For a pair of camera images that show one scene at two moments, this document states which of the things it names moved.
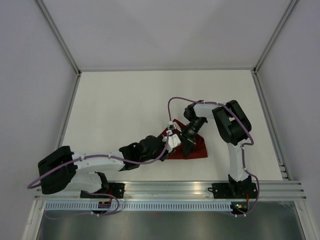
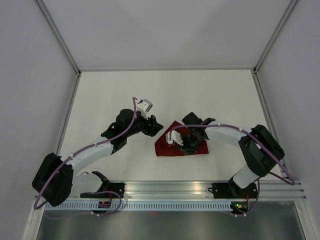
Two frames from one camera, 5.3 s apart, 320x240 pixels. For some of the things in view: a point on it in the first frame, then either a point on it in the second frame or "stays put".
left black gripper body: (158, 152) → (141, 124)
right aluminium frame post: (274, 35) stays put
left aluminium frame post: (58, 35) stays put
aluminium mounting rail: (268, 190) stays put
